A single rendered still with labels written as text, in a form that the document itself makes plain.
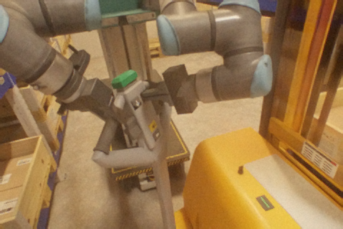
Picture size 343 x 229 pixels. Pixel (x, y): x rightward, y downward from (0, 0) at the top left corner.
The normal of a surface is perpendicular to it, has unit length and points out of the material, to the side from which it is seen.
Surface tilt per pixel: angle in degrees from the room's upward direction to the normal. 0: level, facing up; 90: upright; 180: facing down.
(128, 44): 90
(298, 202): 0
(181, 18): 31
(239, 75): 66
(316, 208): 0
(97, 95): 74
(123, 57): 90
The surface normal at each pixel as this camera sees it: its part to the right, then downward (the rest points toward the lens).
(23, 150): 0.29, 0.49
